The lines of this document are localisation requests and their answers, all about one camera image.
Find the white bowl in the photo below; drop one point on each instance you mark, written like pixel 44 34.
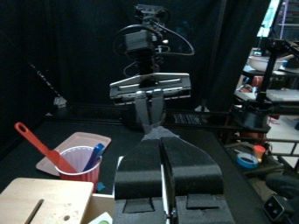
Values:
pixel 262 62

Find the blue toy utensil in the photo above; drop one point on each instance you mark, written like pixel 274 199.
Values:
pixel 95 154

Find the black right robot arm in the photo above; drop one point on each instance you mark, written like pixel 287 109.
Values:
pixel 146 62

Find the black frame post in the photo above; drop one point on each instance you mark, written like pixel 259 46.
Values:
pixel 217 58

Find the white keyboard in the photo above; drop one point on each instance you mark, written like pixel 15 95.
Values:
pixel 286 95

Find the wooden box with red lid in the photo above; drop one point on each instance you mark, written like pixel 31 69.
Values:
pixel 51 198

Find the black white striped label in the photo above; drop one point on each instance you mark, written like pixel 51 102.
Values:
pixel 187 119

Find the black table end rail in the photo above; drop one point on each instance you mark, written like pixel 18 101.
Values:
pixel 98 112

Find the red toy knife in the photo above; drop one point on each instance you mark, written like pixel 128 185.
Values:
pixel 47 150

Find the bright monitor screen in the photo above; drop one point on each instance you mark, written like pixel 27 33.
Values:
pixel 269 17

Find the red plastic cup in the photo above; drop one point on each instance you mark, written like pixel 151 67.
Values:
pixel 88 178

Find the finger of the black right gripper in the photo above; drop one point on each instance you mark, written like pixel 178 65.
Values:
pixel 142 108
pixel 158 105

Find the pink rectangular plate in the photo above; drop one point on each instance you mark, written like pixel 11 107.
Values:
pixel 83 139

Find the small blue flat piece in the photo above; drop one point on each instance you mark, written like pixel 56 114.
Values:
pixel 100 186

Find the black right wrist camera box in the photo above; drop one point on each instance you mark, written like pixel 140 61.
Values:
pixel 138 42

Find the black stand with post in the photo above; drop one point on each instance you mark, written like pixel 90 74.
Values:
pixel 269 75

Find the orange capped bottle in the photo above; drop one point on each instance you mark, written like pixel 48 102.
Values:
pixel 259 151

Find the black box with sockets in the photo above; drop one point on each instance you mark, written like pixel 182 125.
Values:
pixel 277 207

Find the blue tape roll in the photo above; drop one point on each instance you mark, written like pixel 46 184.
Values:
pixel 247 161

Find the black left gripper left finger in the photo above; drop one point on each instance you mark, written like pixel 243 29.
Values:
pixel 140 175

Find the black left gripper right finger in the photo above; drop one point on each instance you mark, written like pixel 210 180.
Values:
pixel 194 175

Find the white toy sushi green filling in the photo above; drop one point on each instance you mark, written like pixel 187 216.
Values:
pixel 102 219

